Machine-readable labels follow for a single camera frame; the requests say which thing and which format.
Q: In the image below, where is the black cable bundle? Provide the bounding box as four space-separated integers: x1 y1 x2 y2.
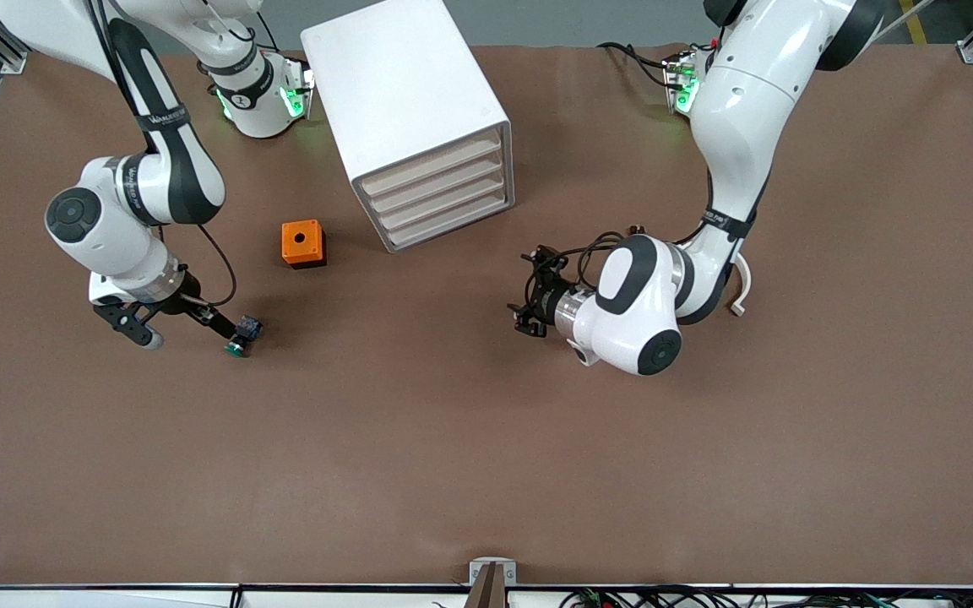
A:
558 586 973 608

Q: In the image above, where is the white curved plastic clamp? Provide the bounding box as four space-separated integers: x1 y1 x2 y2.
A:
730 253 753 318

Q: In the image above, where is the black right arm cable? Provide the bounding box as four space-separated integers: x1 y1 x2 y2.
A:
187 221 239 309

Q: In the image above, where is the green push button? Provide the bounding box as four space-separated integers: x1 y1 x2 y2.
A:
225 315 265 358

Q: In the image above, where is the orange box with hole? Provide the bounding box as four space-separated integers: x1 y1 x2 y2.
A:
281 220 328 270

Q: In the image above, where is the grey metal bracket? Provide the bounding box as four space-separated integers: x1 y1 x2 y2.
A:
469 557 518 587

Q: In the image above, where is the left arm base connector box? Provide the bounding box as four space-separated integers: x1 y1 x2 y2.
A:
662 51 711 115

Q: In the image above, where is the white table edge rail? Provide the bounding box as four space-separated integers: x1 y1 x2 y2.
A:
0 583 973 608

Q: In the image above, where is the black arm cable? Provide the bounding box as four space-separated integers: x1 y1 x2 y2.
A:
520 230 622 315
187 221 239 309

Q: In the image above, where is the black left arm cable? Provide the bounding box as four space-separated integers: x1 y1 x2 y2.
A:
520 230 622 315

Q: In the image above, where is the brown table mat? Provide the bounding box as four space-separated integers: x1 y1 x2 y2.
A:
0 42 973 588

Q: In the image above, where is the black base cable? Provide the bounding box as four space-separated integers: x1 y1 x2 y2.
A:
596 41 675 90

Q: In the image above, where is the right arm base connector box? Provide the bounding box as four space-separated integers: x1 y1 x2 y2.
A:
282 52 317 120

